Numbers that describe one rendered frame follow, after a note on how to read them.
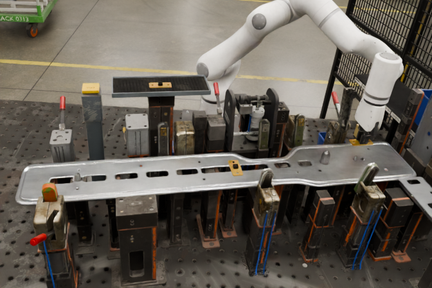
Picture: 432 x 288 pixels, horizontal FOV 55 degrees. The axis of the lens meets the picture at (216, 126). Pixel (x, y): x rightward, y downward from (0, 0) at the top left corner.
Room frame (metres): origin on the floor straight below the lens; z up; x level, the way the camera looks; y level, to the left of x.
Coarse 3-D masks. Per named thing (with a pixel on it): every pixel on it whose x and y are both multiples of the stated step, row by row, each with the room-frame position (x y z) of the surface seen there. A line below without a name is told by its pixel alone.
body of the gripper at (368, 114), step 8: (360, 104) 1.30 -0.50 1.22; (368, 104) 1.26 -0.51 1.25; (376, 104) 1.24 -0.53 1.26; (384, 104) 1.25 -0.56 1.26; (360, 112) 1.29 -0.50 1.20; (368, 112) 1.25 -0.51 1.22; (376, 112) 1.23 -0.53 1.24; (360, 120) 1.27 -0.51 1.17; (368, 120) 1.23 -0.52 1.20; (376, 120) 1.23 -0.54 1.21; (368, 128) 1.22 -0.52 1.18
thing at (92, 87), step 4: (84, 84) 1.37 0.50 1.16; (88, 84) 1.37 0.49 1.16; (92, 84) 1.38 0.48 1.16; (96, 84) 1.38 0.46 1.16; (84, 88) 1.34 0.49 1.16; (88, 88) 1.34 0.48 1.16; (92, 88) 1.35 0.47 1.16; (96, 88) 1.35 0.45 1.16; (84, 92) 1.32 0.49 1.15; (88, 92) 1.33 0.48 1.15; (92, 92) 1.33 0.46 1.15; (96, 92) 1.34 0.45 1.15
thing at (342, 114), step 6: (348, 90) 1.43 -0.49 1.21; (354, 90) 1.43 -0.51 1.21; (342, 96) 1.43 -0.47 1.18; (348, 96) 1.43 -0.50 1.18; (354, 96) 1.40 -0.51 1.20; (342, 102) 1.42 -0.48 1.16; (348, 102) 1.43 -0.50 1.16; (342, 108) 1.41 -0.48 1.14; (348, 108) 1.42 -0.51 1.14; (342, 114) 1.41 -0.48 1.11; (348, 114) 1.41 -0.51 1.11; (342, 120) 1.40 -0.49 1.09; (348, 120) 1.41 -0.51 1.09
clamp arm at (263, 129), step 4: (260, 120) 1.34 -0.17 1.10; (264, 120) 1.33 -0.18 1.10; (260, 124) 1.32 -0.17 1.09; (264, 124) 1.32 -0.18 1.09; (268, 124) 1.33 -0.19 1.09; (260, 128) 1.32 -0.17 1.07; (264, 128) 1.32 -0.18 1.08; (268, 128) 1.32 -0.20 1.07; (260, 132) 1.31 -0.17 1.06; (264, 132) 1.32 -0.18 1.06; (268, 132) 1.32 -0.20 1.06; (260, 136) 1.31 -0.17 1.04; (264, 136) 1.32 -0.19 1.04; (268, 136) 1.32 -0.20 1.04; (260, 140) 1.31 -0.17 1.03; (264, 140) 1.31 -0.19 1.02; (268, 140) 1.32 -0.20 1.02; (260, 144) 1.31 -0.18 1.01; (264, 144) 1.31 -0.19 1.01; (260, 148) 1.30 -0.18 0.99; (264, 148) 1.31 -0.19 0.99
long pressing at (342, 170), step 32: (96, 160) 1.13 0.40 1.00; (128, 160) 1.14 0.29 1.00; (160, 160) 1.16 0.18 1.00; (192, 160) 1.18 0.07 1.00; (224, 160) 1.20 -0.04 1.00; (256, 160) 1.21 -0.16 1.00; (288, 160) 1.23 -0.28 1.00; (352, 160) 1.27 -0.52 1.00; (384, 160) 1.29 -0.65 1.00; (32, 192) 0.94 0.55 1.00; (64, 192) 0.96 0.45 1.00; (96, 192) 0.97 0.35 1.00; (128, 192) 0.99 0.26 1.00; (160, 192) 1.00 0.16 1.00
